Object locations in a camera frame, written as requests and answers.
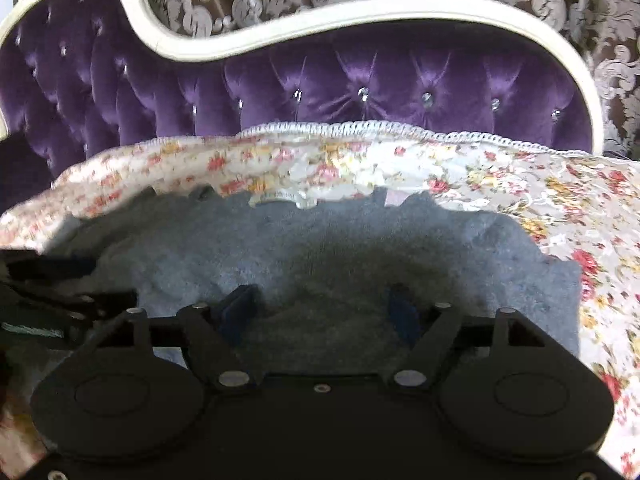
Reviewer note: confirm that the purple tufted velvet sofa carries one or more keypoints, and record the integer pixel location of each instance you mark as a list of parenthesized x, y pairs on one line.
[(81, 76)]

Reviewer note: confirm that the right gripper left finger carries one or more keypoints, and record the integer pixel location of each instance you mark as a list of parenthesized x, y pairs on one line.
[(211, 333)]

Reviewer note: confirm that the floral quilted bedspread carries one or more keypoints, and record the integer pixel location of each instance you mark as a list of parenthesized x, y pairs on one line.
[(573, 205)]

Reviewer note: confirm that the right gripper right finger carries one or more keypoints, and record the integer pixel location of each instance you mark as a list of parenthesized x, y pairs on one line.
[(429, 331)]

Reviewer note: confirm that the grey argyle knit sweater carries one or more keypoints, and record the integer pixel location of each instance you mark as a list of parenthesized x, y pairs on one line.
[(323, 273)]

